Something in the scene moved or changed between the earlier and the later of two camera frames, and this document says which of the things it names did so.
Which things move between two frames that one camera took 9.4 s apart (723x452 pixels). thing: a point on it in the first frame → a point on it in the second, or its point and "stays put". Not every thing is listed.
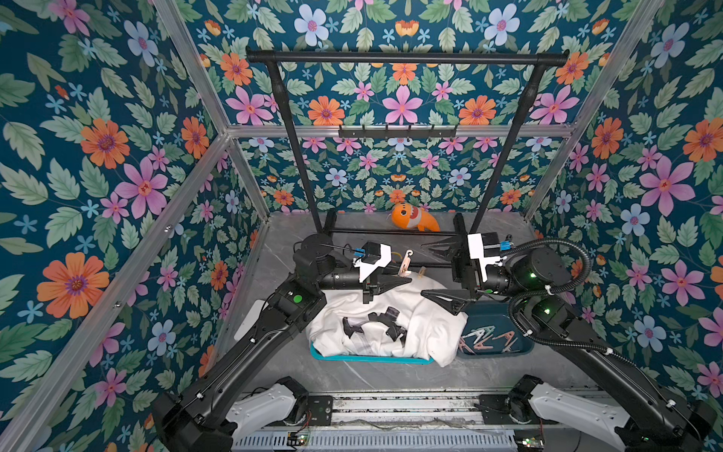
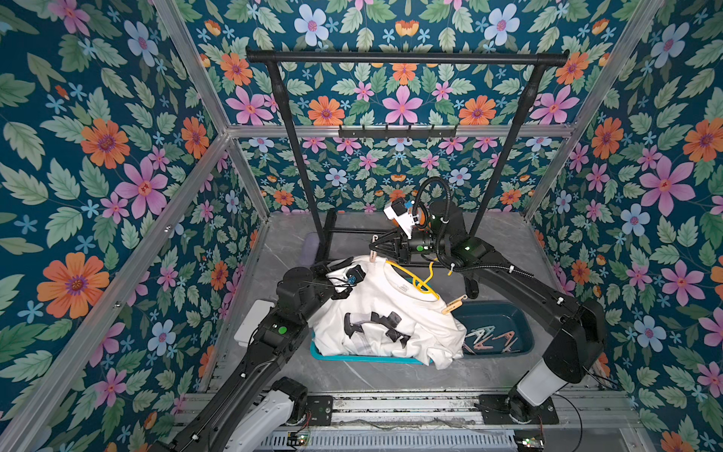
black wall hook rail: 397,133 stays put
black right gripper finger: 453,299 → 388,244
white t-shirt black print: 401,321 stays put
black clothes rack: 540,57 stays put
